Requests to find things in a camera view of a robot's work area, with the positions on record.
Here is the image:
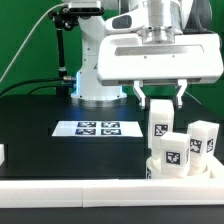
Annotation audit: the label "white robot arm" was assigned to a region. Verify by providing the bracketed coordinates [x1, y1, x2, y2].
[98, 0, 224, 109]

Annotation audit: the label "white round stool seat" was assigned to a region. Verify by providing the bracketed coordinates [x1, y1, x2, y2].
[146, 157, 211, 180]

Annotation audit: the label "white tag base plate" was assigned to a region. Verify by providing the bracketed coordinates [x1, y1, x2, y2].
[53, 121, 143, 137]

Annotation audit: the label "white block at left edge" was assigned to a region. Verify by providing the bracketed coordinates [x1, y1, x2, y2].
[0, 144, 5, 166]

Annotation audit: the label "grey camera cable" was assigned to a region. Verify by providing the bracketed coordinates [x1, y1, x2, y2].
[0, 2, 70, 84]

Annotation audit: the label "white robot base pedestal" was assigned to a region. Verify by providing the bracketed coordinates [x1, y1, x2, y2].
[71, 16, 127, 107]

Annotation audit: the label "grey depth camera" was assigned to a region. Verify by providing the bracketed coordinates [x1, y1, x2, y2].
[68, 0, 103, 16]

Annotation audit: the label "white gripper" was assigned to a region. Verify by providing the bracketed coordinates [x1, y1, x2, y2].
[98, 33, 224, 110]

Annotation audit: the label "white L-shaped obstacle frame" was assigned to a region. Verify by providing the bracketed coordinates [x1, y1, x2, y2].
[0, 158, 224, 208]

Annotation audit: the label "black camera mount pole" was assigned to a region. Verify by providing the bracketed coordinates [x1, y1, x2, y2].
[48, 6, 79, 97]

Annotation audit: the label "black cables at base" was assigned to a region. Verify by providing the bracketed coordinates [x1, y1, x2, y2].
[0, 75, 78, 98]

